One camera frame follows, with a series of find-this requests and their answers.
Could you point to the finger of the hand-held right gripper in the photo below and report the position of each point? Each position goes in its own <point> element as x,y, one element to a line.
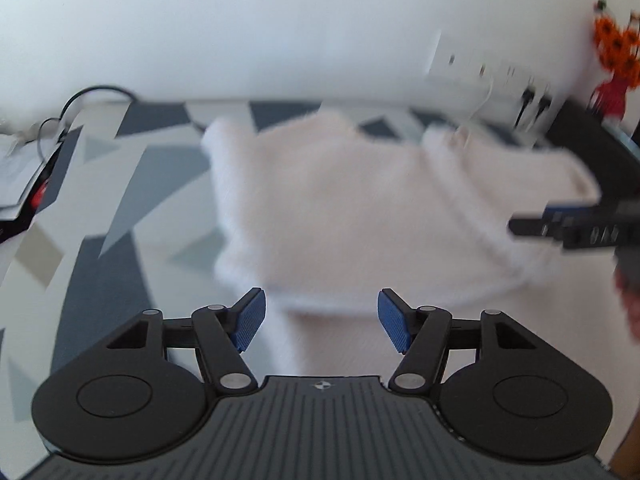
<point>575,232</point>
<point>610,208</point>

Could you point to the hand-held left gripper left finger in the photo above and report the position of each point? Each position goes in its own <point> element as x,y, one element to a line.
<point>250,320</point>

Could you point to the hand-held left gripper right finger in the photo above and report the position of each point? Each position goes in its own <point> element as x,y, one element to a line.
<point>392,320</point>

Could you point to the cream fluffy sweater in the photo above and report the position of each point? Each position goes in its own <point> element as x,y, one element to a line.
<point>350,210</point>

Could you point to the person's right hand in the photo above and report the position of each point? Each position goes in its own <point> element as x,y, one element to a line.
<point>631,295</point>

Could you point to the black box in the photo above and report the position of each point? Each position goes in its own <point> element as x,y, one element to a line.
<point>585,135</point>

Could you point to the black plug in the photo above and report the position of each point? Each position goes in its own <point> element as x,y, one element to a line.
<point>542,102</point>
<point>524,102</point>

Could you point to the orange artificial flowers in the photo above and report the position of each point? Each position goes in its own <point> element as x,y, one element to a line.
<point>617,45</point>

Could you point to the geometric patterned tablecloth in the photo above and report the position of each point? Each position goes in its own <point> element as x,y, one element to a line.
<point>100,210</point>

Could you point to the white wall socket panel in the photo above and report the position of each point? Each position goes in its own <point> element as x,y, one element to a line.
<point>465,67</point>

